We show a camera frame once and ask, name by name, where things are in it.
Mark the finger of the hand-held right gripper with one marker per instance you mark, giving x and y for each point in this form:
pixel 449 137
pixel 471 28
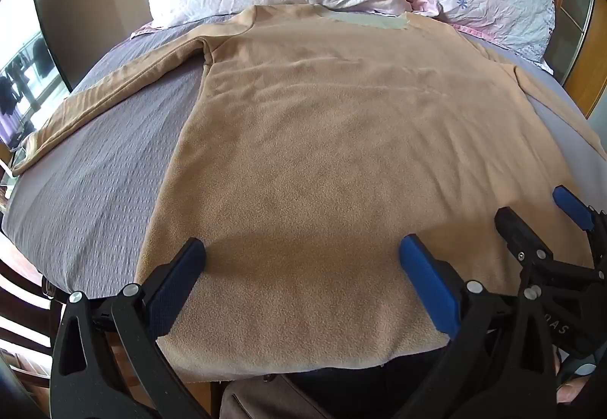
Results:
pixel 573 206
pixel 519 232

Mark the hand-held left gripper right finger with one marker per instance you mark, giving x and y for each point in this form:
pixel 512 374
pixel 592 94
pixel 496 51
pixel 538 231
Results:
pixel 429 288

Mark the grey textured bedspread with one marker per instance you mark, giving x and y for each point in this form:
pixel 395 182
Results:
pixel 118 153

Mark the tan fleece sweater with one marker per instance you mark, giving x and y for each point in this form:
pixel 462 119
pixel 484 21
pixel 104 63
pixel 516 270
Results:
pixel 308 139

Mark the wooden headboard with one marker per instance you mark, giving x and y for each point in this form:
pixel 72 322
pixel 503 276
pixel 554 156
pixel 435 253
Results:
pixel 576 85

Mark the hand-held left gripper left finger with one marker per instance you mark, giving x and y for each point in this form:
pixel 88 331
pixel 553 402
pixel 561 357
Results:
pixel 176 286

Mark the dark wooden chair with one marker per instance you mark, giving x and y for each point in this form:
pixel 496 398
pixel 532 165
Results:
pixel 19 300

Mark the brown-grey cloth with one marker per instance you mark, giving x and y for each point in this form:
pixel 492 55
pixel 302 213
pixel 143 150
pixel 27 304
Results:
pixel 258 400

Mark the window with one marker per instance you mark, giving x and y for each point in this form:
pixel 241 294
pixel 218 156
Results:
pixel 28 82

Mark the person's right hand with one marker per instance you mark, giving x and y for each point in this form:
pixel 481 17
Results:
pixel 571 393

